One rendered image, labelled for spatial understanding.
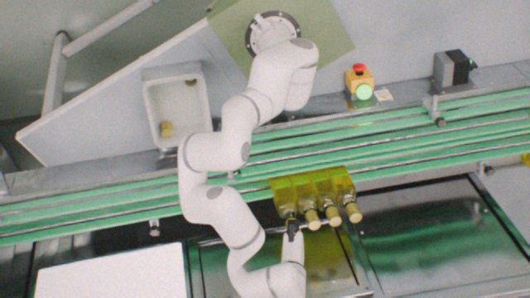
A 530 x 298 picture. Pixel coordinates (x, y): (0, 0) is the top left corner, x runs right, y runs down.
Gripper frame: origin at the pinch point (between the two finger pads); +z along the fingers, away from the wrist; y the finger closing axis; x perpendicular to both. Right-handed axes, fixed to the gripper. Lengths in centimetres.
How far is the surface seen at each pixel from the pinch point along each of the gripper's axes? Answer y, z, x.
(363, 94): 19.2, 37.8, -19.8
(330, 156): 6.4, 24.8, -10.0
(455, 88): 16, 45, -47
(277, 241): -12.7, 9.7, 5.8
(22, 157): -16, 58, 101
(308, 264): -12.6, 0.2, -3.3
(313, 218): 1.7, 2.9, -5.2
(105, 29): 22, 82, 70
